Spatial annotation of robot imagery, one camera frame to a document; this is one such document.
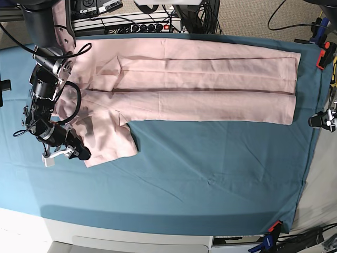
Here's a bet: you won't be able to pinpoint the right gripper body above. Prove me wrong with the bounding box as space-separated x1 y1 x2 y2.
35 120 79 158

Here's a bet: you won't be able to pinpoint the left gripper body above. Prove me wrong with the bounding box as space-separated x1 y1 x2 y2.
323 100 336 132

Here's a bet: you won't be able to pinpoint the pink T-shirt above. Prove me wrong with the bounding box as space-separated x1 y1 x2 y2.
69 38 301 167

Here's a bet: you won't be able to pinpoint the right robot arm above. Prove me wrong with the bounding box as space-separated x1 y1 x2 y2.
14 1 92 166

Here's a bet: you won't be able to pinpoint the orange black clamp upper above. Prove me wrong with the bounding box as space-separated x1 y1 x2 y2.
316 42 336 70

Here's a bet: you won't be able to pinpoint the black tripod clamp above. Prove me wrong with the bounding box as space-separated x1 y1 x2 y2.
0 80 12 107

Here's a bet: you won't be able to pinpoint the blue black clamp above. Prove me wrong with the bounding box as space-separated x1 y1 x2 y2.
294 17 329 47

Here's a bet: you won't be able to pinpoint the teal table cloth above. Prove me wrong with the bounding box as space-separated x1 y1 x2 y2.
1 35 332 236

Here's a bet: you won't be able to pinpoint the orange blue clamp lower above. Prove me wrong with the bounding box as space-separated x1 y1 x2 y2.
248 221 283 253

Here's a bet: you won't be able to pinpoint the white power strip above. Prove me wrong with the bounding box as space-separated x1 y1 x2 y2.
126 22 181 33

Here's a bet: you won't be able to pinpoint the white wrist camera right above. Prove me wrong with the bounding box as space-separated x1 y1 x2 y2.
42 153 55 167

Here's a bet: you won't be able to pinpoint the yellow handled pliers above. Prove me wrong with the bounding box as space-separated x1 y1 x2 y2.
329 55 336 104

